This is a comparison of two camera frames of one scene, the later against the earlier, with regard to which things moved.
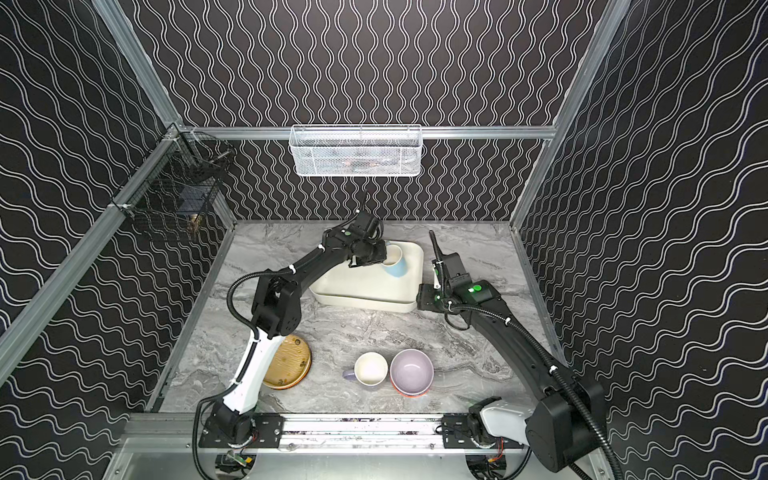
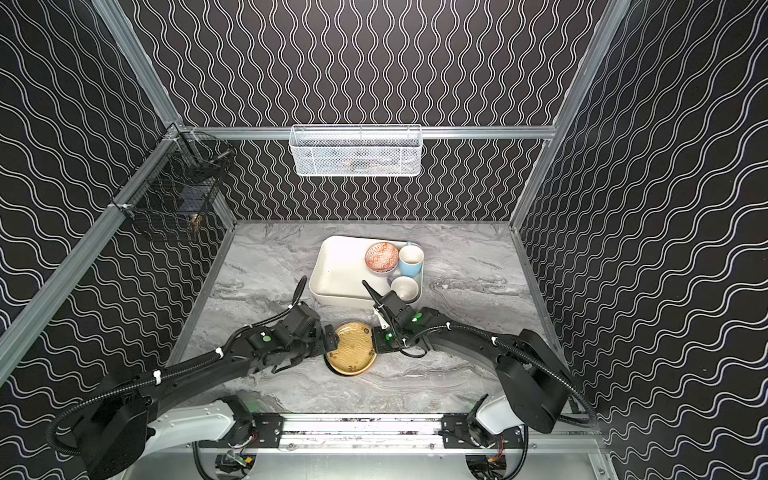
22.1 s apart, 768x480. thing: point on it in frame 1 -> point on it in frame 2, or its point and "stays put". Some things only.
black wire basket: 179,178 stays put
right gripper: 448,276 -> 385,304
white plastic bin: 372,287 stays put
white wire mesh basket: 356,150 stays put
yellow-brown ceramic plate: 291,363 -> 354,352
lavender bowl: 411,372 -> 383,274
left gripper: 372,251 -> 300,312
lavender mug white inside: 370,369 -> 406,287
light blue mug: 394,263 -> 410,260
